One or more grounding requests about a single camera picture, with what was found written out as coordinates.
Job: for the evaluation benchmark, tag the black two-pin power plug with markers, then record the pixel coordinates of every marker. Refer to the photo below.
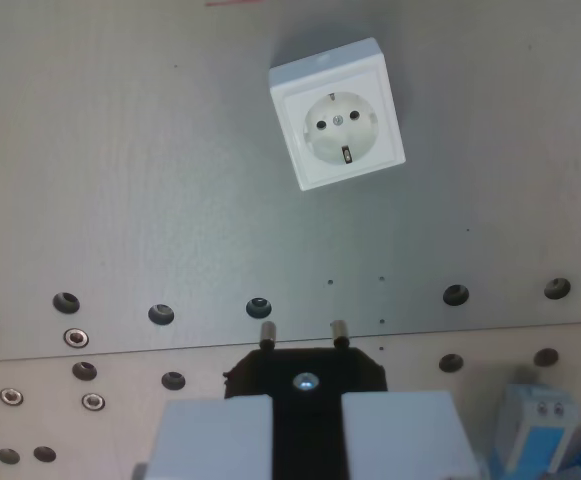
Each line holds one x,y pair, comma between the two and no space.
270,372

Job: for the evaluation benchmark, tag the blue and white terminal module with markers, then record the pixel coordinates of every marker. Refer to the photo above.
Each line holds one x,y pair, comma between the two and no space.
530,430

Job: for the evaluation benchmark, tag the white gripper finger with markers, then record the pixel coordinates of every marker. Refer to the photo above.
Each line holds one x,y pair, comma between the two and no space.
400,435
215,440

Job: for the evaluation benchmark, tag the white wall socket box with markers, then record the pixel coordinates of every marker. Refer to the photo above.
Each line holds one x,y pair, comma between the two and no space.
315,165

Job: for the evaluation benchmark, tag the silver hex socket screw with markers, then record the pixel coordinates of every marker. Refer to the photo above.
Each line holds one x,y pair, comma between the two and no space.
76,338
93,401
11,396

